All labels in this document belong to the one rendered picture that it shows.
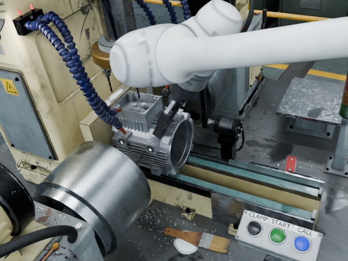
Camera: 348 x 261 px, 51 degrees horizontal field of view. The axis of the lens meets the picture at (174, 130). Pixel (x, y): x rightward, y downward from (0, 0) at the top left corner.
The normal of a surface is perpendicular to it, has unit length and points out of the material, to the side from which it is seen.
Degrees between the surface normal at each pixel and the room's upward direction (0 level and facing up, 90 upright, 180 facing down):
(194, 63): 93
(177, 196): 90
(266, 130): 0
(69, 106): 90
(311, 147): 0
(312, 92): 0
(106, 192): 47
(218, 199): 90
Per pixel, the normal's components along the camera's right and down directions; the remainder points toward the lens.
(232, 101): -0.46, 0.58
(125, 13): 0.68, 0.38
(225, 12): 0.34, -0.47
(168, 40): 0.00, -0.28
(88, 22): 0.88, 0.21
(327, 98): -0.11, -0.79
